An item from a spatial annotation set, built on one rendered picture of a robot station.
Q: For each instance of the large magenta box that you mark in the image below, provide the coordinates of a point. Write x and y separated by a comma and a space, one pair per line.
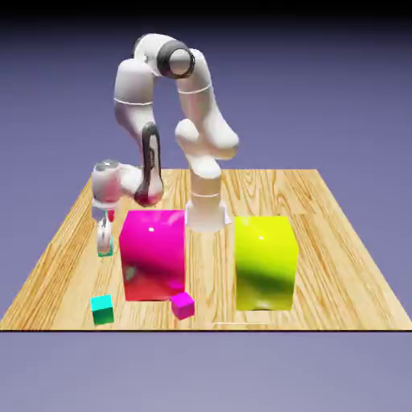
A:
153, 254

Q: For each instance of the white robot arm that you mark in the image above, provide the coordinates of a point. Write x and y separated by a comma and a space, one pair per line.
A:
199, 106

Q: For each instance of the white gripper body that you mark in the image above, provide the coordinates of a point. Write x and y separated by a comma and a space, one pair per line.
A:
104, 234

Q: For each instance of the small magenta cube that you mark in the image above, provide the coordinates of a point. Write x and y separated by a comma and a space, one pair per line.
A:
182, 305

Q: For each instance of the small teal cube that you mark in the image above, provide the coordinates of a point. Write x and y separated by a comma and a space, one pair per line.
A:
102, 309
110, 247

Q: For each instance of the large yellow box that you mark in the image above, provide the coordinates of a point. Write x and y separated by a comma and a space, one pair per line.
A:
264, 262

